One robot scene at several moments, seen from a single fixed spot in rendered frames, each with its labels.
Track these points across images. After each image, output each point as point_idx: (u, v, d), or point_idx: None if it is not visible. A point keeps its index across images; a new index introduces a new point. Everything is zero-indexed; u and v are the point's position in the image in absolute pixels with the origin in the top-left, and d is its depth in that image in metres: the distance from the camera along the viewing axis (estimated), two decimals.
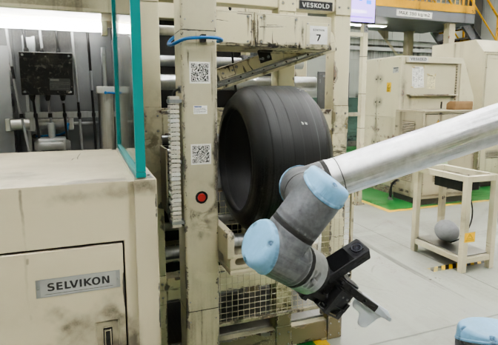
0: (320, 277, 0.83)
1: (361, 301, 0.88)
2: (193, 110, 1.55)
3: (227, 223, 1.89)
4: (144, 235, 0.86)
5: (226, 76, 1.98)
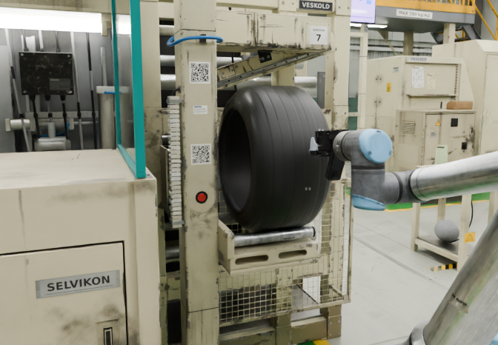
0: (336, 150, 1.27)
1: (311, 151, 1.40)
2: (193, 110, 1.55)
3: None
4: (144, 235, 0.86)
5: (226, 76, 1.98)
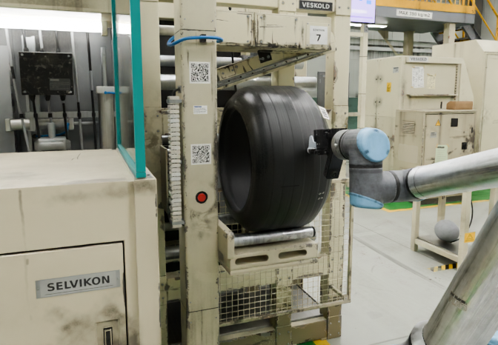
0: (334, 149, 1.27)
1: (310, 149, 1.41)
2: (193, 110, 1.55)
3: (228, 218, 1.87)
4: (144, 235, 0.86)
5: (226, 76, 1.98)
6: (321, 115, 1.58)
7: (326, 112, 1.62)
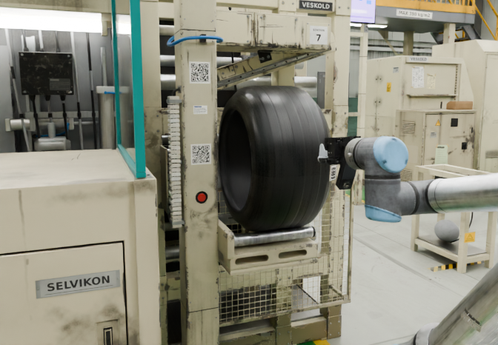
0: (347, 158, 1.21)
1: (321, 158, 1.34)
2: (193, 110, 1.55)
3: (227, 224, 1.88)
4: (144, 235, 0.86)
5: (226, 76, 1.98)
6: (329, 178, 1.55)
7: (336, 170, 1.57)
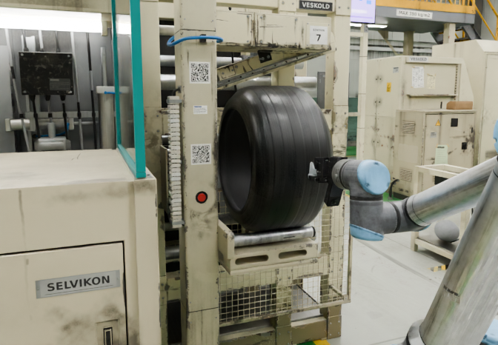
0: (335, 179, 1.28)
1: (310, 177, 1.42)
2: (193, 110, 1.55)
3: None
4: (144, 235, 0.86)
5: (226, 76, 1.98)
6: None
7: None
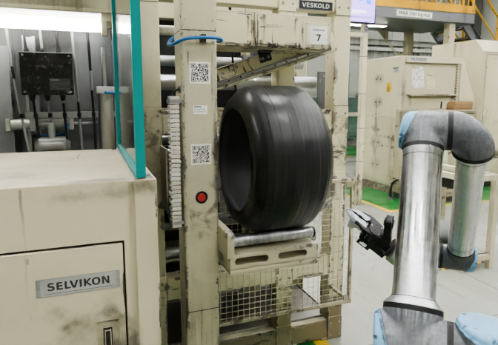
0: None
1: (369, 218, 1.62)
2: (193, 110, 1.55)
3: (227, 223, 1.88)
4: (144, 235, 0.86)
5: (226, 76, 1.98)
6: (321, 209, 1.62)
7: (329, 202, 1.63)
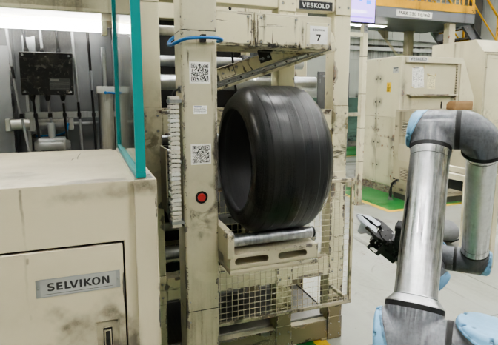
0: None
1: (379, 222, 1.60)
2: (193, 110, 1.55)
3: (227, 223, 1.88)
4: (144, 235, 0.86)
5: (226, 76, 1.98)
6: (321, 209, 1.62)
7: (327, 200, 1.63)
